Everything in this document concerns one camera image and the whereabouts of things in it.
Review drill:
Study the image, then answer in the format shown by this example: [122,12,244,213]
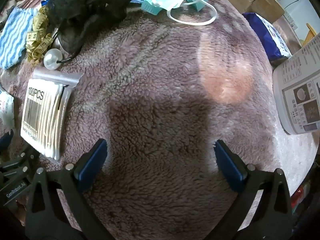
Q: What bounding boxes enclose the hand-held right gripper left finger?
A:
[24,139,113,240]

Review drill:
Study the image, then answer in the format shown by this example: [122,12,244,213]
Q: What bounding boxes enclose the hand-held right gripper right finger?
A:
[207,140,293,240]

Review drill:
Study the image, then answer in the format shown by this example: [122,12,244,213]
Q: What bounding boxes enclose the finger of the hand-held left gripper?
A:
[0,151,40,180]
[0,129,14,153]

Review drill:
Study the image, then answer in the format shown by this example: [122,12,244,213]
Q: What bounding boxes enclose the black pearl hair tie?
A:
[44,31,80,70]

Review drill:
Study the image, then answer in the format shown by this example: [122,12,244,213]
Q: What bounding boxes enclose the yellow measuring tape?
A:
[26,5,54,67]

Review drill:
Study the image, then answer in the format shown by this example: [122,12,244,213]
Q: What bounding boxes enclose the teal face mask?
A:
[141,0,218,27]

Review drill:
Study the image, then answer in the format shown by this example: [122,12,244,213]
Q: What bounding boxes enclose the small white packet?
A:
[0,90,15,130]

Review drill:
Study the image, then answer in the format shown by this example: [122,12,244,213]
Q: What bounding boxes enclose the cotton swab packet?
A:
[20,66,83,162]

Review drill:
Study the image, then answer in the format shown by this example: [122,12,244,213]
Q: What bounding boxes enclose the red plastic packet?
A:
[291,185,310,220]

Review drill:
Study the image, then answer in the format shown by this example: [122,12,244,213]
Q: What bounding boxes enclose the white labelled jar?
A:
[272,34,320,135]

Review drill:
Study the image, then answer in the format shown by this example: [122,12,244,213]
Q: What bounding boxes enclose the floral fleece blanket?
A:
[0,0,318,240]

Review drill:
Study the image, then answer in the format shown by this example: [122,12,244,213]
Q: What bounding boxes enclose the blue white striped cloth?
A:
[0,7,38,69]

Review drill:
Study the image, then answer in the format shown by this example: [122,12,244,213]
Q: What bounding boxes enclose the dark blue tissue packet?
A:
[242,12,292,67]

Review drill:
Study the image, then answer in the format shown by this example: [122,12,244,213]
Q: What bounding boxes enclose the black mesh cloth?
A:
[46,0,142,53]

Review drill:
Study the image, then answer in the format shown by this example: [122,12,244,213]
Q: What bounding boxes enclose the white power strip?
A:
[285,11,298,29]

